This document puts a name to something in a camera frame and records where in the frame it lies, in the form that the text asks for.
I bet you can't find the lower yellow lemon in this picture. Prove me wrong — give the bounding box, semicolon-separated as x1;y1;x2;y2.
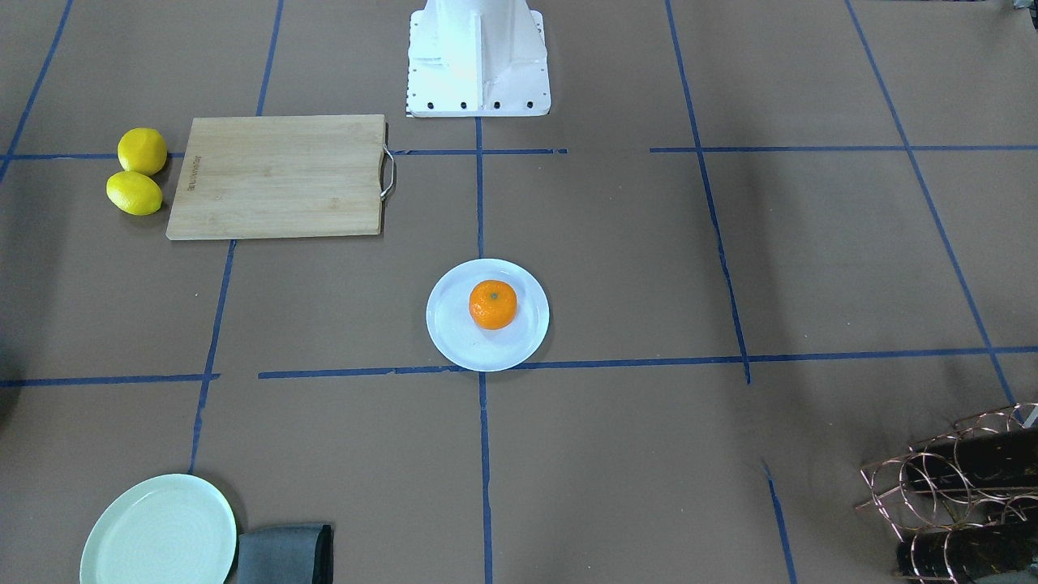
106;170;163;216

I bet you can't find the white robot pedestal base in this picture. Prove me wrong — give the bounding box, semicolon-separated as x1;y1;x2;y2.
405;1;552;118

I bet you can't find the lower dark wine bottle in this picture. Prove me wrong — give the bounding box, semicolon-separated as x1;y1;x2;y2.
896;521;1037;583

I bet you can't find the dark wine bottle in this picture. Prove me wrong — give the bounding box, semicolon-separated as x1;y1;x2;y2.
896;521;1037;583
905;427;1037;492

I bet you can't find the bamboo cutting board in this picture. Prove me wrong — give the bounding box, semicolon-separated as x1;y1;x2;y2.
166;114;397;241

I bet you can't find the light blue plate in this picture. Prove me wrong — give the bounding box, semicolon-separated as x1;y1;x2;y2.
425;259;550;372

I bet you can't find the pale green plate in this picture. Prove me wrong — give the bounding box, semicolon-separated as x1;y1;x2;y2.
79;474;238;583

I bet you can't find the yellow lemon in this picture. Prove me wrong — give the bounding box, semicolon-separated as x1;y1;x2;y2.
116;128;168;176
106;170;163;216

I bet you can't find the grey folded cloth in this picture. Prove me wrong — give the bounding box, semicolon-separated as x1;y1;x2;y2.
236;522;334;583

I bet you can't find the upper yellow lemon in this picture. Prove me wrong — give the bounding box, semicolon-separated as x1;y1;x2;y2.
116;128;168;176

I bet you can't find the orange mandarin fruit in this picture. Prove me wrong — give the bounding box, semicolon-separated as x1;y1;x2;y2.
468;280;518;330

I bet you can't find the upper dark wine bottle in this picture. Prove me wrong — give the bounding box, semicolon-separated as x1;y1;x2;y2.
905;427;1037;492

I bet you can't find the copper wire bottle rack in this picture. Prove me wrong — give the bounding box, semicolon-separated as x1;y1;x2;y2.
861;404;1037;583

